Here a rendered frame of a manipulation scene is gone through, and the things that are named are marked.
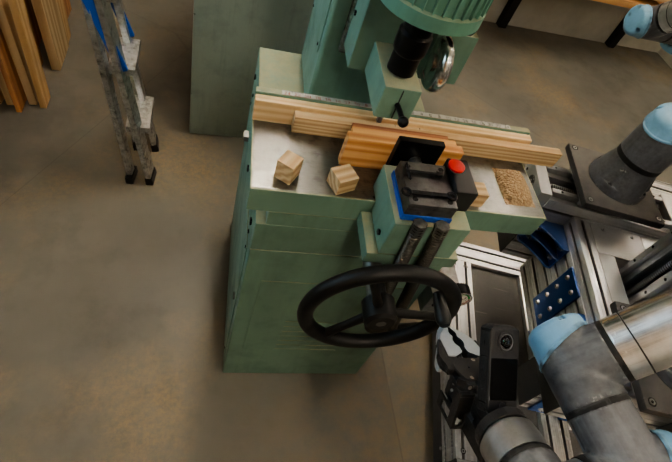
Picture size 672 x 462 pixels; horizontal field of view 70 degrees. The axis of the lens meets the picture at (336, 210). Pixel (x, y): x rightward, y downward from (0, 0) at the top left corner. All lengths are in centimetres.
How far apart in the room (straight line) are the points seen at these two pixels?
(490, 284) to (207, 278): 101
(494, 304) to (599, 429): 119
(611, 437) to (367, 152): 57
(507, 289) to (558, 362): 123
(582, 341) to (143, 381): 128
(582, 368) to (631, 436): 8
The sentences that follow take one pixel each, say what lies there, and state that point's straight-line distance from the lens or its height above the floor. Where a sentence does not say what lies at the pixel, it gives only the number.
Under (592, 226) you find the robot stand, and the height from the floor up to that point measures 73.
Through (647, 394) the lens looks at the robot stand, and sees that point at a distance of 110.
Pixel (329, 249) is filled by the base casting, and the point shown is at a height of 73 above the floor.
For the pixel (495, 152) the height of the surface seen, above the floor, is 92.
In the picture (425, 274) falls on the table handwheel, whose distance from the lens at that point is 77.
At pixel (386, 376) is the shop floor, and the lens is 175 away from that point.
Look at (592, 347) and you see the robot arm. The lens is 65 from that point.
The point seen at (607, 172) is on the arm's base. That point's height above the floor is 86.
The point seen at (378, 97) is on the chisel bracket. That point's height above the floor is 104.
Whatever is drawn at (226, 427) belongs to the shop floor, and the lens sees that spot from 159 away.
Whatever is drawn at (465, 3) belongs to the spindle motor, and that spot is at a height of 125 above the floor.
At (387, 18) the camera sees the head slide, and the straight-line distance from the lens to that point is 94.
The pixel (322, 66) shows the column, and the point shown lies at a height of 93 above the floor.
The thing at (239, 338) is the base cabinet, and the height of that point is 27.
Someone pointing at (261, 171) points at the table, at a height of 90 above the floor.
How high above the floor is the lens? 154
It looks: 49 degrees down
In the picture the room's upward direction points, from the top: 23 degrees clockwise
